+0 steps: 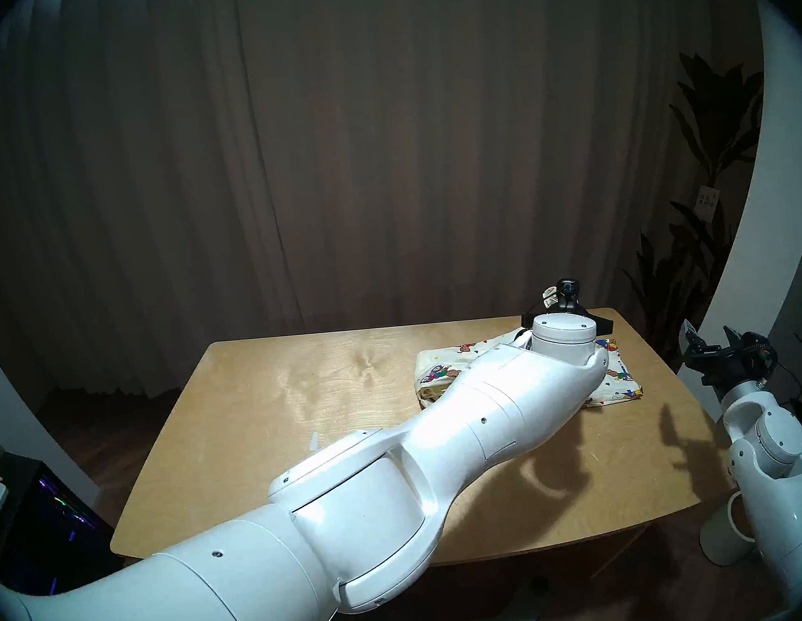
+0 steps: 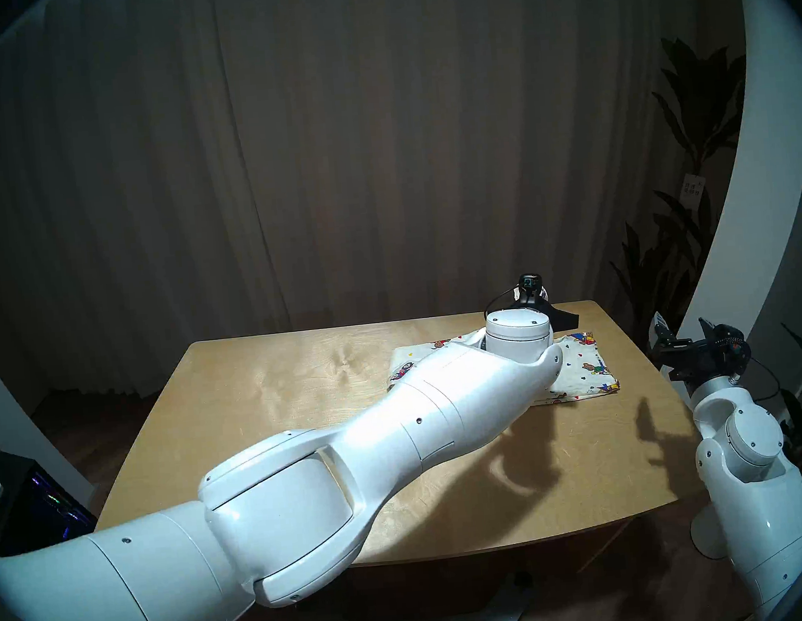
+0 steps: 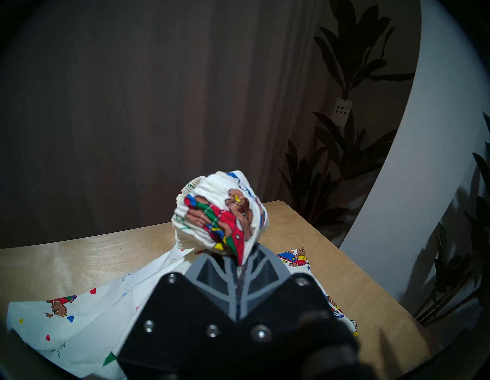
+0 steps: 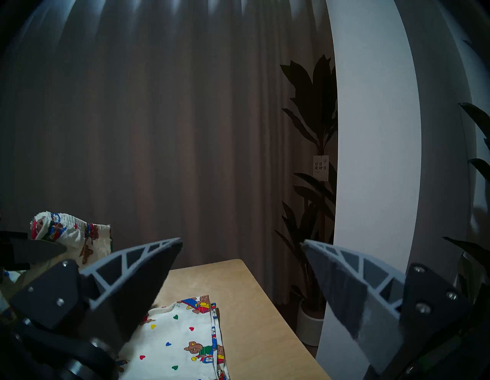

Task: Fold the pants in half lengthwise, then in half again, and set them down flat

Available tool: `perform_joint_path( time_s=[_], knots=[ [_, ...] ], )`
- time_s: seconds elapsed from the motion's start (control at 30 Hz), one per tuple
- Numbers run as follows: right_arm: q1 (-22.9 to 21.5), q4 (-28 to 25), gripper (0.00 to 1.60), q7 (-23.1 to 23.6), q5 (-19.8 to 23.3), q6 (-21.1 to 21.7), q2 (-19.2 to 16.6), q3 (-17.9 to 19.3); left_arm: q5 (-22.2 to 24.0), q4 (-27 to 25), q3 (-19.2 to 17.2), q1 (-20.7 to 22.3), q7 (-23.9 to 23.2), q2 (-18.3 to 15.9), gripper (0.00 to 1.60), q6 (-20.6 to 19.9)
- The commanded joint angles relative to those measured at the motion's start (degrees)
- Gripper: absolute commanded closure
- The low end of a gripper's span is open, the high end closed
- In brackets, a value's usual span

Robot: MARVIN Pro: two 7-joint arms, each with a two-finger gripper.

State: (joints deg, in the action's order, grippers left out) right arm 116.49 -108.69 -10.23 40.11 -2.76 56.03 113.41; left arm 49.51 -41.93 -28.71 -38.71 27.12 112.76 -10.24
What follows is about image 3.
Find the white plant tag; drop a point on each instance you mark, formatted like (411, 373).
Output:
(341, 112)

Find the brown pleated curtain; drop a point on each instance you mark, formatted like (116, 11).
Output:
(153, 115)

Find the wide white curved arch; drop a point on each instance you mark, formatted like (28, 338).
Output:
(421, 172)

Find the white bear print pants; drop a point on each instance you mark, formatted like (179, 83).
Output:
(214, 207)

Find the dark potted plant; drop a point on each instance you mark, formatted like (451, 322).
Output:
(478, 230)

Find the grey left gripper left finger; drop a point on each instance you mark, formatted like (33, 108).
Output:
(183, 325)

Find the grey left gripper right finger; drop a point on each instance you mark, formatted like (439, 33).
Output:
(283, 314)

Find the tall dark leafy plant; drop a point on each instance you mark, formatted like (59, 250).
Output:
(344, 46)

